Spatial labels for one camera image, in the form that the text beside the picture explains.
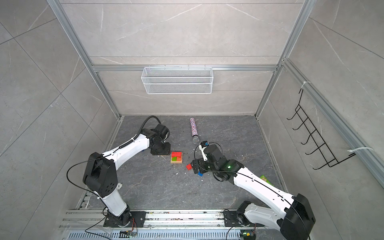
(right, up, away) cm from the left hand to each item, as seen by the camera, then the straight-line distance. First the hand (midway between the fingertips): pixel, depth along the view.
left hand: (166, 149), depth 89 cm
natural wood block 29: (+5, -9, +4) cm, 11 cm away
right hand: (+19, -5, -10) cm, 22 cm away
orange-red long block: (+7, -7, +5) cm, 11 cm away
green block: (+4, -7, +4) cm, 9 cm away
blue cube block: (+20, -15, 0) cm, 25 cm away
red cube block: (+13, -11, +4) cm, 18 cm away
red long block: (+6, -4, +4) cm, 7 cm away
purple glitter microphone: (+18, +6, +12) cm, 22 cm away
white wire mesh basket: (+5, +46, +12) cm, 47 cm away
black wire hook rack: (+71, 0, -30) cm, 78 cm away
